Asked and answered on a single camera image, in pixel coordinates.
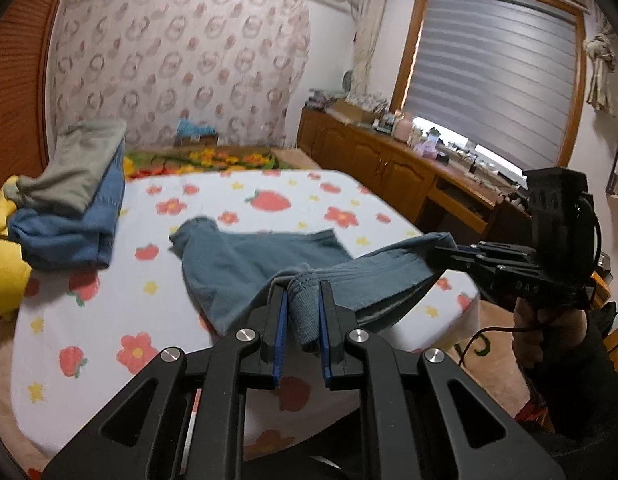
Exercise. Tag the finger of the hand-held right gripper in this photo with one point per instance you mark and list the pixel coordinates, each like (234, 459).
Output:
(504, 272)
(489, 251)

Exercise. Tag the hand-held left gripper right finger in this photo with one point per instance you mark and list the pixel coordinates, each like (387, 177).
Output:
(325, 340)

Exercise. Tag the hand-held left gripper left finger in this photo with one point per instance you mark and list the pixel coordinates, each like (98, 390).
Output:
(279, 340)

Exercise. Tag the teal shorts pants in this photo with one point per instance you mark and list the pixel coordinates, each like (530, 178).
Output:
(239, 265)

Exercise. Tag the person's right forearm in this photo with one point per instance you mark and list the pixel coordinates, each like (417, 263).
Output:
(584, 375)

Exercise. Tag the folded olive pants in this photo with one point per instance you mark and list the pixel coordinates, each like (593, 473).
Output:
(74, 170)

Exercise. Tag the person's right hand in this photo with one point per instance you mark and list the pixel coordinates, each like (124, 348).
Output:
(544, 330)

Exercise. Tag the small lavender container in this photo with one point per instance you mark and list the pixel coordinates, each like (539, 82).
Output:
(428, 144)

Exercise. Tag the wooden cabinet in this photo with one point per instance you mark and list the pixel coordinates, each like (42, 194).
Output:
(379, 170)

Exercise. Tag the strawberry flower print bed sheet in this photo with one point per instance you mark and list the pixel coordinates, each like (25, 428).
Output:
(139, 310)

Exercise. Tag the pink bottle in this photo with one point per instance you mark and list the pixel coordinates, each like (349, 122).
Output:
(402, 127)

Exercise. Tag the tied floral curtain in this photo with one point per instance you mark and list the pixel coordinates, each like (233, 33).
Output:
(601, 70)
(366, 35)

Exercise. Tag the grey striped window blind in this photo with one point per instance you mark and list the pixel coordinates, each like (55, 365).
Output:
(494, 70)

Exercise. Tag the green floral blanket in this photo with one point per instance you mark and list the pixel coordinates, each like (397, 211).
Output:
(214, 157)

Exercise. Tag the open cardboard box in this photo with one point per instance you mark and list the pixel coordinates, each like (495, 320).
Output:
(351, 110)

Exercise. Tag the cardboard box with blue cloth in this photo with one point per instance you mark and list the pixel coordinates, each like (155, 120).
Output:
(194, 132)

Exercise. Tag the folded blue jeans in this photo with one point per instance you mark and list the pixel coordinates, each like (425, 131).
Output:
(64, 235)

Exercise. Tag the yellow plush toy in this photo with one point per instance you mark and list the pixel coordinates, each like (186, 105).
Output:
(6, 275)

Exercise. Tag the circle pattern sheer curtain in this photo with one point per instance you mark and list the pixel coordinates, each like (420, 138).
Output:
(189, 60)

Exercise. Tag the wooden louvered wardrobe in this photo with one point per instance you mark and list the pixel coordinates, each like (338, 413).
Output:
(14, 85)

